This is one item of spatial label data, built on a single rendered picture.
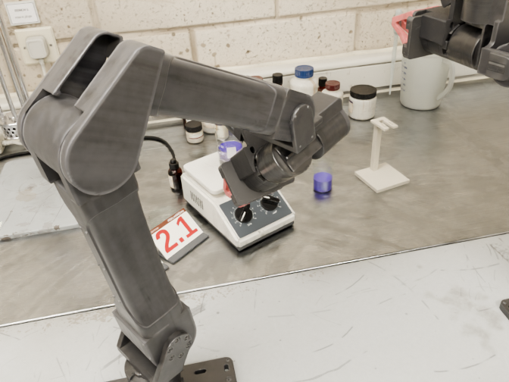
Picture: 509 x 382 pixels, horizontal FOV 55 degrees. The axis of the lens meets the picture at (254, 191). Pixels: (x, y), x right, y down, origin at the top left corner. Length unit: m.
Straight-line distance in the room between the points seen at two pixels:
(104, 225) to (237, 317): 0.36
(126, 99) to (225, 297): 0.46
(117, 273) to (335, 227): 0.51
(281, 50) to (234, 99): 0.87
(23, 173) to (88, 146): 0.83
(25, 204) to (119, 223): 0.65
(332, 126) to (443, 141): 0.61
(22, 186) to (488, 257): 0.93
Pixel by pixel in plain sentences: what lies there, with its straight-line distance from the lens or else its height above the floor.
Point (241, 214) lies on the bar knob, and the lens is 0.84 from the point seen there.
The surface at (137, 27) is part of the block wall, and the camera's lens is 1.29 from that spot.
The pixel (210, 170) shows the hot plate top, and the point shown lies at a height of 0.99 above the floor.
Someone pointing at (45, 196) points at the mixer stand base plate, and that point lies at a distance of 1.10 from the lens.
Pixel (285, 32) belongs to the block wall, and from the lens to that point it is 1.35.
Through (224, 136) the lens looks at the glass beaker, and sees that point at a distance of 0.88.
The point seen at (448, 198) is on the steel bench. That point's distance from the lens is 1.02.
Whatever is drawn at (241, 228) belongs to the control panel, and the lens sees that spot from 0.85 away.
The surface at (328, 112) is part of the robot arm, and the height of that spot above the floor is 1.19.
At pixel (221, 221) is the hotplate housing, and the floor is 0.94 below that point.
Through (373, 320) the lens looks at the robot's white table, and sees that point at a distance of 0.76.
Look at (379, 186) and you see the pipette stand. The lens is 1.02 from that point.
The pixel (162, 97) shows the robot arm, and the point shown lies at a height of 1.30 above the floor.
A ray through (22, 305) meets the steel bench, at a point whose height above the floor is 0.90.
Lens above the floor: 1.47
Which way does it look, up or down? 34 degrees down
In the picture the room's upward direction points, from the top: 3 degrees counter-clockwise
